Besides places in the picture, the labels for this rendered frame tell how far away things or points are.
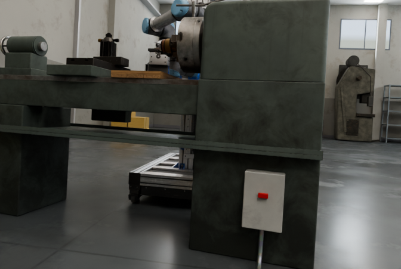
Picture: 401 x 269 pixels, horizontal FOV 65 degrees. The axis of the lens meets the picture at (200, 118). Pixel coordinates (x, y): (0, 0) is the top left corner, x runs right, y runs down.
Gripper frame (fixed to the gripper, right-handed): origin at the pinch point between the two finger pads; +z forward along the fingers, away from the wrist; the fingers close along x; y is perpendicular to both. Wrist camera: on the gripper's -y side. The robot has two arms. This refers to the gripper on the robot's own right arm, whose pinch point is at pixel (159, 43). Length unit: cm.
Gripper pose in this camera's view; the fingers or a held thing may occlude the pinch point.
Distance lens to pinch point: 189.8
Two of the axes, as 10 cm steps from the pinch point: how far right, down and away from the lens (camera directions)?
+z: -3.0, 0.0, -9.5
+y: -9.5, -0.6, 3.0
